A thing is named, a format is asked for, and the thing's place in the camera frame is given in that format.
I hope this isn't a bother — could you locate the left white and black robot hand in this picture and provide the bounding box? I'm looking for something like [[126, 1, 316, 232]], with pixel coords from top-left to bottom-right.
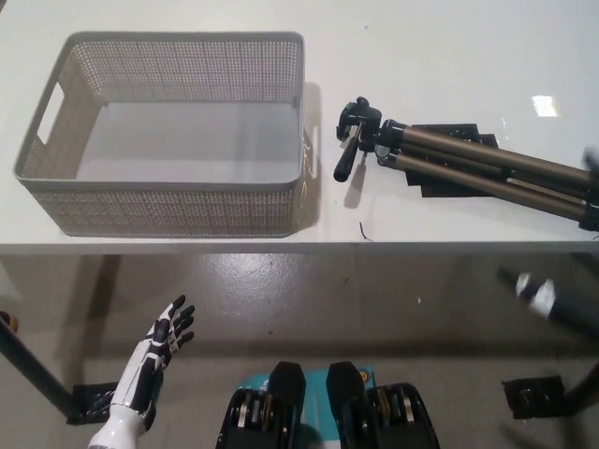
[[108, 294, 197, 423]]

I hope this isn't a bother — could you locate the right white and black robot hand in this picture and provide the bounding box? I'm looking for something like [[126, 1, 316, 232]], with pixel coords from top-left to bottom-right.
[[495, 266, 559, 324]]

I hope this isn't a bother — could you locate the bronze and black camera tripod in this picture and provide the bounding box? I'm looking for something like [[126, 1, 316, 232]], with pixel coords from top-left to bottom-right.
[[332, 95, 599, 231]]

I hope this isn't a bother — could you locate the black tape patch on desk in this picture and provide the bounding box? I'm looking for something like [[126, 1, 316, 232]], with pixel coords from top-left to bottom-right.
[[405, 122, 500, 198]]

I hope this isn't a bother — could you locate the black metal table leg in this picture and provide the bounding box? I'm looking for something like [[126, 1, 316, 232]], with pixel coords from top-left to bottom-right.
[[0, 311, 80, 418], [560, 358, 599, 413]]

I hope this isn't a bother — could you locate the grey perforated plastic basket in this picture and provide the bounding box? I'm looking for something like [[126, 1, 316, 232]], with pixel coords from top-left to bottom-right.
[[11, 31, 322, 238]]

